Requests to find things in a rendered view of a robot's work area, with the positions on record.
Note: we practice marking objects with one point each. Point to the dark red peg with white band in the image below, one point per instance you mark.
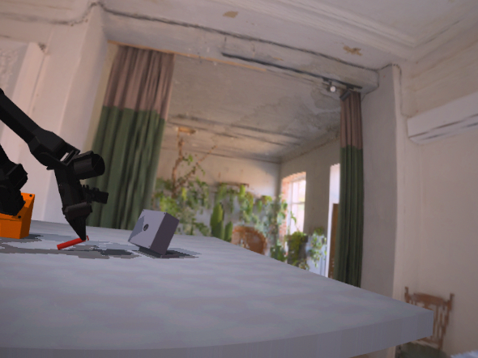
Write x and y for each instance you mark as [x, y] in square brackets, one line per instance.
[70, 243]

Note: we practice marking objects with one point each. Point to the grey sloped panel with hole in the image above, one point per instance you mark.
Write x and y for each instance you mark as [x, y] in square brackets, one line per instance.
[153, 233]

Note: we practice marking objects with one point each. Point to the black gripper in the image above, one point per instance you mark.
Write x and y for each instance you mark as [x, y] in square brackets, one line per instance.
[74, 207]

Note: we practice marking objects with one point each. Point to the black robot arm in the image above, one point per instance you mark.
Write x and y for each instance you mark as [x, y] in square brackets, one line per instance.
[49, 149]

